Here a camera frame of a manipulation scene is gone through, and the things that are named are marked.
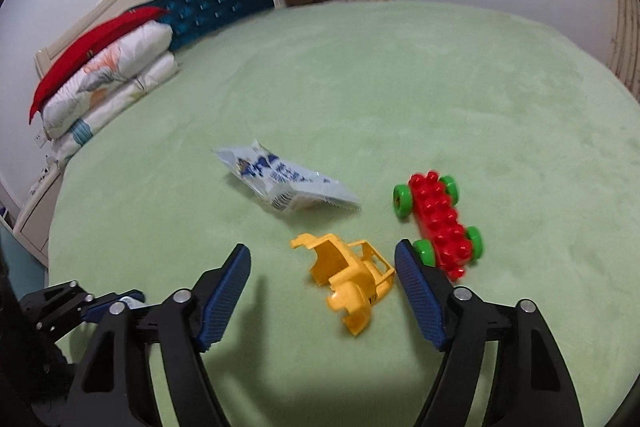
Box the red toy block car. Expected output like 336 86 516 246
393 170 485 282

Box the green bed blanket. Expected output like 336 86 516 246
49 2 639 426

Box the white blue snack wrapper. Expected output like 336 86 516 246
215 141 360 212

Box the right floral curtain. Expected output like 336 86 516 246
608 0 640 101

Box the yellow toy truck cab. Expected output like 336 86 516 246
290 233 396 336

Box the red pillow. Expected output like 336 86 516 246
28 6 168 122

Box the floral white lower pillow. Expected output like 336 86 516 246
52 52 178 169

